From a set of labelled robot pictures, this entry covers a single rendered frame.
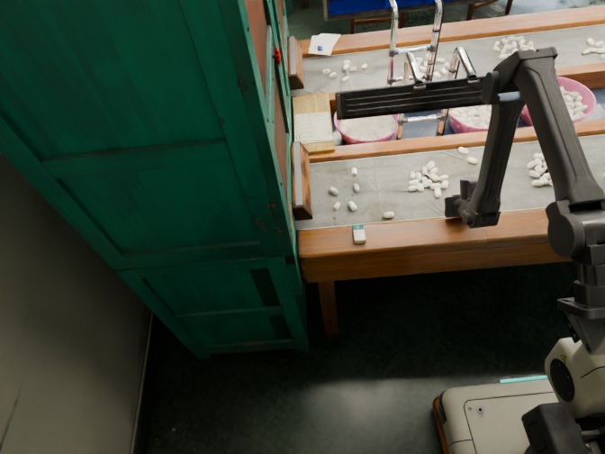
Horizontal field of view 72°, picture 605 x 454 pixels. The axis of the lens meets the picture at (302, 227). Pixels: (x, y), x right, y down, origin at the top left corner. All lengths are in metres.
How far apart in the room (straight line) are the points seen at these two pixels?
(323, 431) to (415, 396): 0.41
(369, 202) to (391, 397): 0.88
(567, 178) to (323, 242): 0.73
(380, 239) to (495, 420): 0.75
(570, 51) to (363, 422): 1.80
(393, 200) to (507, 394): 0.79
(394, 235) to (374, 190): 0.22
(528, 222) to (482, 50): 0.96
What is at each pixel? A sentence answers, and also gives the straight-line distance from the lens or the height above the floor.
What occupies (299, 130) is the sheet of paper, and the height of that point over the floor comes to 0.78.
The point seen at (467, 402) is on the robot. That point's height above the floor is 0.28.
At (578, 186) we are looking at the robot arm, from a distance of 0.87.
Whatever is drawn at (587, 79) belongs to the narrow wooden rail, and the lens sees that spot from 2.14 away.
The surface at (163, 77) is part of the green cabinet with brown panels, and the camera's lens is 0.83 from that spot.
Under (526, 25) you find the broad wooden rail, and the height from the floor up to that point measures 0.76.
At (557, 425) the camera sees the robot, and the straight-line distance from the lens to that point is 1.24.
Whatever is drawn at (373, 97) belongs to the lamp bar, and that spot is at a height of 1.09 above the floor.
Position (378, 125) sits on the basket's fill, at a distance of 1.73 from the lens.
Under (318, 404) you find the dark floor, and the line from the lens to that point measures 1.92.
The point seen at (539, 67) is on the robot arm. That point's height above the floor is 1.36.
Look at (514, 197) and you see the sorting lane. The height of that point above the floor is 0.74.
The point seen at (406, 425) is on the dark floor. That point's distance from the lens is 1.92.
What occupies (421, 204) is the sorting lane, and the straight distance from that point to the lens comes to 1.46.
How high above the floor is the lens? 1.88
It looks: 54 degrees down
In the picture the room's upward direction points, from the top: 10 degrees counter-clockwise
